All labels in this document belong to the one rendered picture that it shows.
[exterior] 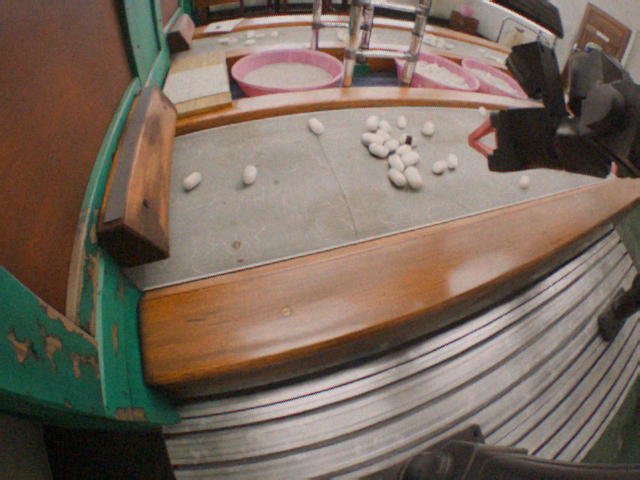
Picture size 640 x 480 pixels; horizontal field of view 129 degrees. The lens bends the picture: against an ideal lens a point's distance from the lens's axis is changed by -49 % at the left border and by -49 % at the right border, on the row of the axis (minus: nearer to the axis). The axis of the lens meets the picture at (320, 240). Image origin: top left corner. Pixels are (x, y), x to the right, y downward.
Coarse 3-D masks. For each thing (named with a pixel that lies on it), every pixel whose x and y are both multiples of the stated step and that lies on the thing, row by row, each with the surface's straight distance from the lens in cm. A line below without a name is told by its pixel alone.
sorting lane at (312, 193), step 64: (256, 128) 55; (448, 128) 66; (192, 192) 45; (256, 192) 42; (320, 192) 42; (384, 192) 44; (448, 192) 49; (512, 192) 59; (192, 256) 38; (256, 256) 36
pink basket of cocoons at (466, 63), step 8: (464, 64) 115; (472, 64) 121; (480, 64) 123; (472, 72) 103; (496, 72) 126; (480, 80) 102; (512, 80) 124; (488, 88) 102; (496, 88) 100; (512, 88) 123; (520, 88) 121; (504, 96) 103; (512, 96) 103; (520, 96) 118
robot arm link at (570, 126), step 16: (576, 112) 34; (560, 128) 31; (576, 128) 30; (560, 144) 30; (576, 144) 29; (560, 160) 31; (576, 160) 30; (592, 160) 29; (608, 160) 30; (592, 176) 31
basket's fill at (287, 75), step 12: (252, 72) 79; (264, 72) 80; (276, 72) 78; (288, 72) 77; (300, 72) 78; (312, 72) 78; (324, 72) 81; (264, 84) 72; (276, 84) 72; (288, 84) 73; (300, 84) 71; (312, 84) 72
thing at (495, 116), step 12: (492, 120) 32; (504, 120) 32; (504, 132) 32; (504, 144) 32; (516, 144) 33; (528, 144) 32; (540, 144) 31; (552, 144) 31; (504, 156) 32; (516, 156) 34; (528, 156) 33; (540, 156) 32; (552, 156) 32; (504, 168) 32; (516, 168) 34; (528, 168) 36; (540, 168) 38; (552, 168) 33
